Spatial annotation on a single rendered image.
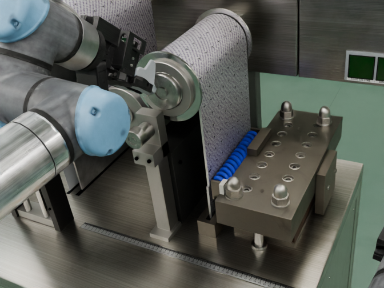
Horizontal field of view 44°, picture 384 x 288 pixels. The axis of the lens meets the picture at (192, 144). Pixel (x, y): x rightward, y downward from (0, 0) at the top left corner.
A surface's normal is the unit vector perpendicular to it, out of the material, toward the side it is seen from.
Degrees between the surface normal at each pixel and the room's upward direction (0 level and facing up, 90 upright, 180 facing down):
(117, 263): 0
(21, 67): 66
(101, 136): 90
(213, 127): 90
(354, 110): 0
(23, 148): 47
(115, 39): 90
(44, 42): 86
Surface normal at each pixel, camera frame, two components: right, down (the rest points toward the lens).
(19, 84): -0.30, -0.59
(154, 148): -0.11, -0.84
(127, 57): 0.88, 0.18
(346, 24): -0.47, 0.52
